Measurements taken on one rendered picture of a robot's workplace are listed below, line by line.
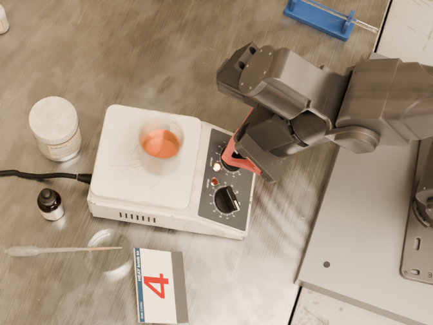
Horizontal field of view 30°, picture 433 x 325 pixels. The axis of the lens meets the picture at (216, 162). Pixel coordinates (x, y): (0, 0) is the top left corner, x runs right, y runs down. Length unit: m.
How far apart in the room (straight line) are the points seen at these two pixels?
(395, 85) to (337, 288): 0.33
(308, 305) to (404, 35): 0.42
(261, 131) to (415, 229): 0.26
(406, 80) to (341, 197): 0.30
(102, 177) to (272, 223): 0.23
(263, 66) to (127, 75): 0.34
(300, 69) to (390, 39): 0.40
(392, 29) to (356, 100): 0.42
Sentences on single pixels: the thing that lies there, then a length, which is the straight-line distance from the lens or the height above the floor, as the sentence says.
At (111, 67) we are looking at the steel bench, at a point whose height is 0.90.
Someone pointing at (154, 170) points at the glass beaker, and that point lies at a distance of 0.95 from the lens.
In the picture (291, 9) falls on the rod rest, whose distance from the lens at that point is 1.17.
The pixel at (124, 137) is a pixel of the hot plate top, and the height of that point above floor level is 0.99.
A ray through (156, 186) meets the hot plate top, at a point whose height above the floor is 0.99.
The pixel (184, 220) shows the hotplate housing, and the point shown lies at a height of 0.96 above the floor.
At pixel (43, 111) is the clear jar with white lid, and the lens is 1.02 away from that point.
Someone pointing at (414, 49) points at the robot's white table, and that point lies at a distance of 1.20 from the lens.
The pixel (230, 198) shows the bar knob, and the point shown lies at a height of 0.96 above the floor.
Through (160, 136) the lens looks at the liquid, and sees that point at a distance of 0.95.
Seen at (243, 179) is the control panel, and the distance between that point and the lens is 1.03.
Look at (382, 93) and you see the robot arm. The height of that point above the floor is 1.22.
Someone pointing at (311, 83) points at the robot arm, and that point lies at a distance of 0.82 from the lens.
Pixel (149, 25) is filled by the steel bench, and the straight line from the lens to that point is 1.15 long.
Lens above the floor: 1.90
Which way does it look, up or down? 69 degrees down
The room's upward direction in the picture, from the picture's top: 12 degrees clockwise
